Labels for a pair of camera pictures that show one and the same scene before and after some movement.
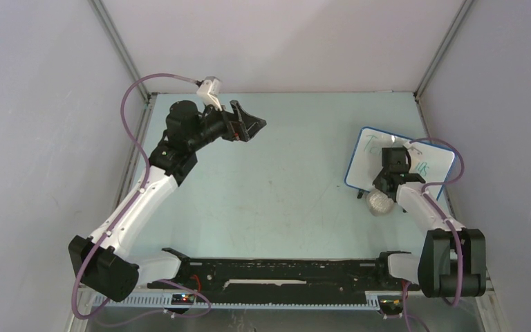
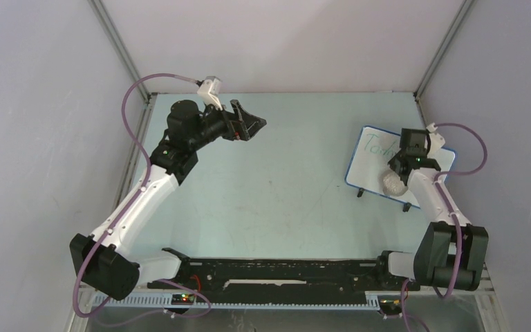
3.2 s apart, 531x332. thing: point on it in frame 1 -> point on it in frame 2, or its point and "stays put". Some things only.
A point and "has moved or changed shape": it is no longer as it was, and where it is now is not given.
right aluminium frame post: x=437 y=58 stays put
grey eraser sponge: x=378 y=203 has moved or changed shape
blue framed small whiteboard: x=366 y=161 stays put
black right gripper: x=377 y=182 -> x=393 y=161
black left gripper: x=241 y=126 stays put
